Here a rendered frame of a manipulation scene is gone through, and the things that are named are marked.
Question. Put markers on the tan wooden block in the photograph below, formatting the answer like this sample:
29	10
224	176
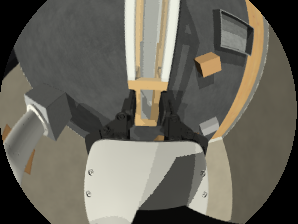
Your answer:
208	64

